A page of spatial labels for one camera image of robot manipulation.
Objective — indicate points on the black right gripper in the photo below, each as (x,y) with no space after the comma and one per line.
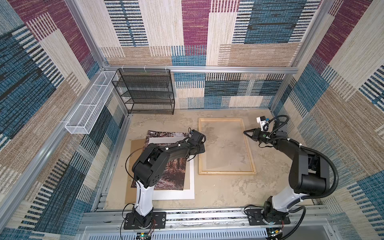
(255,134)

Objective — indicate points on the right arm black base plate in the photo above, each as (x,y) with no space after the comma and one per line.
(256,217)

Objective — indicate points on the black wire mesh shelf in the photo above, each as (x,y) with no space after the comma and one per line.
(145,91)

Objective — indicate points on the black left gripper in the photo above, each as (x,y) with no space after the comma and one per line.
(202,149)

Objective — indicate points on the white wire mesh basket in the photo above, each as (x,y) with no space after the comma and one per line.
(86,114)

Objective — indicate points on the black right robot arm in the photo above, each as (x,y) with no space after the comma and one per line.
(309,175)

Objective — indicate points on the white photo mat board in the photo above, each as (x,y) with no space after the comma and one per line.
(188,193)

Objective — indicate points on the aluminium mounting rail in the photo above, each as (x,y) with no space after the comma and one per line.
(209,224)

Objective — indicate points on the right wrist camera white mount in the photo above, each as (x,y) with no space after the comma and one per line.
(264,123)

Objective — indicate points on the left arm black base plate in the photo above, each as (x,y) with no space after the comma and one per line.
(159,220)

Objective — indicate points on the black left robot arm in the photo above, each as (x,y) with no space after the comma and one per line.
(180,149)

